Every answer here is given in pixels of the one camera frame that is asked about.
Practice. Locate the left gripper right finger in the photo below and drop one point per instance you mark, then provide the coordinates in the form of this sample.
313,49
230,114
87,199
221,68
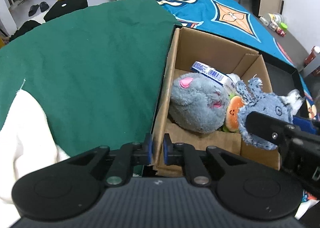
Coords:
244,187

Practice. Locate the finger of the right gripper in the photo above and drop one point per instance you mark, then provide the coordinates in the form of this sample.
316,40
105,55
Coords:
270,129
307,125

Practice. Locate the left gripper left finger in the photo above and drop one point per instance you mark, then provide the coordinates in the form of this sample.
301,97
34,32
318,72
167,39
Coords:
71,187

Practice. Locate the grey totoro plush toy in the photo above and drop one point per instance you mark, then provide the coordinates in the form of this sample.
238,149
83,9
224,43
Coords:
279,107

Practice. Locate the hamburger plush toy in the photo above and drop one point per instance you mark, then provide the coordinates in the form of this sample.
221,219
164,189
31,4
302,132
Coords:
231,120

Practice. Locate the blue tissue pack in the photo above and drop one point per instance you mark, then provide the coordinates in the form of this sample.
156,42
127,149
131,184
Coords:
225,81

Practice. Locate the grey round plush toy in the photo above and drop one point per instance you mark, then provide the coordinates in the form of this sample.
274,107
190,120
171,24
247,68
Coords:
198,103

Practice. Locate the brown cardboard box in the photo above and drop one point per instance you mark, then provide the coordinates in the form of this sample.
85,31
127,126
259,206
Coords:
212,55

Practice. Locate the white towel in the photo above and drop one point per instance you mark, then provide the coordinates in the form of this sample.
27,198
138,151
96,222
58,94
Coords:
27,145

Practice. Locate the red small toy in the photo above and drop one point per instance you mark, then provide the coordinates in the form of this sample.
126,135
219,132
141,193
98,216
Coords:
281,32

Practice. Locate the green small cup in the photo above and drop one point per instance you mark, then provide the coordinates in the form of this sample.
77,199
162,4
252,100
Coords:
283,26

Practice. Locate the white charger block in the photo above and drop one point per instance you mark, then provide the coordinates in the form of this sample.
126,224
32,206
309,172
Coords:
264,21

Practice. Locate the green cloth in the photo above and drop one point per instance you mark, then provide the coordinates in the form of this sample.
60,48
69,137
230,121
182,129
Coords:
96,72

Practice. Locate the blue patterned blanket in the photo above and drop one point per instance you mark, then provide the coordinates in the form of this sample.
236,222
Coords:
223,34

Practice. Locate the black laptop bag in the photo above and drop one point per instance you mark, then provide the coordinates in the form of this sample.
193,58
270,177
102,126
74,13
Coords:
62,7

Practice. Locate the right black slipper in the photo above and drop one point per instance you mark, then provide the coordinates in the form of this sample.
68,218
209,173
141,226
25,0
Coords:
43,6

